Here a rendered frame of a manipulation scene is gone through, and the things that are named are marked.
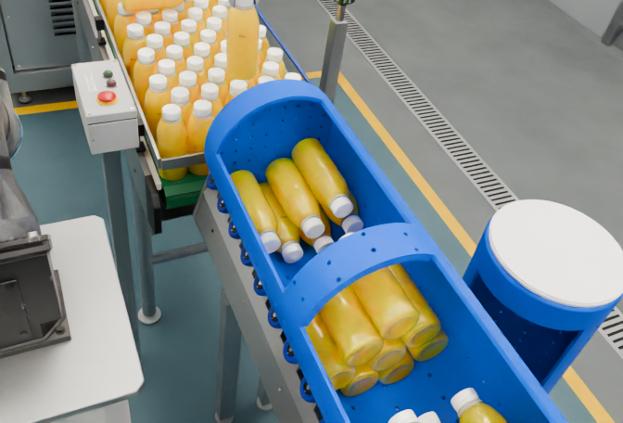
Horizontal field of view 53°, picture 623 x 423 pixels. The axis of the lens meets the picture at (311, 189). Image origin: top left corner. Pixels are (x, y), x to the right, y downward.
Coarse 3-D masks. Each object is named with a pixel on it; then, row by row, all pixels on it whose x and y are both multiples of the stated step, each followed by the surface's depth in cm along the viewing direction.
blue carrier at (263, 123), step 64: (256, 128) 123; (320, 128) 130; (384, 192) 102; (256, 256) 102; (320, 256) 91; (384, 256) 88; (448, 320) 103; (320, 384) 86; (384, 384) 104; (448, 384) 101; (512, 384) 91
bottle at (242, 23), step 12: (228, 12) 123; (240, 12) 121; (252, 12) 122; (228, 24) 123; (240, 24) 122; (252, 24) 123; (228, 36) 125; (240, 36) 124; (252, 36) 125; (228, 48) 127; (240, 48) 126; (252, 48) 127; (228, 60) 129; (240, 60) 128; (252, 60) 129; (228, 72) 131; (240, 72) 130; (252, 72) 131
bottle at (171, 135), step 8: (160, 120) 133; (176, 120) 133; (160, 128) 133; (168, 128) 132; (176, 128) 133; (184, 128) 135; (160, 136) 134; (168, 136) 133; (176, 136) 133; (184, 136) 135; (160, 144) 135; (168, 144) 134; (176, 144) 135; (184, 144) 137; (160, 152) 137; (168, 152) 136; (176, 152) 136; (184, 152) 138; (176, 168) 139; (184, 168) 141; (168, 176) 141; (176, 176) 141
